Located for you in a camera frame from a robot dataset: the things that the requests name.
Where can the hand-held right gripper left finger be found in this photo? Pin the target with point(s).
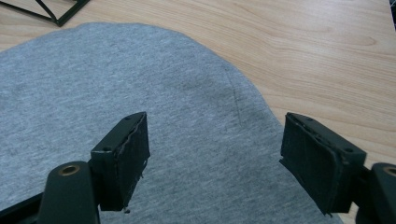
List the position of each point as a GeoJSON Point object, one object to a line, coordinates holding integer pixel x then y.
{"type": "Point", "coordinates": [121, 161]}

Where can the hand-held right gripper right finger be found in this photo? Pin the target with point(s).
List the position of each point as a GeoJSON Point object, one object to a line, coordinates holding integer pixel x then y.
{"type": "Point", "coordinates": [317, 161]}

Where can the grey cloth garment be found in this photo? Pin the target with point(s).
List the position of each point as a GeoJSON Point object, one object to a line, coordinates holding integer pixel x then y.
{"type": "Point", "coordinates": [124, 93]}

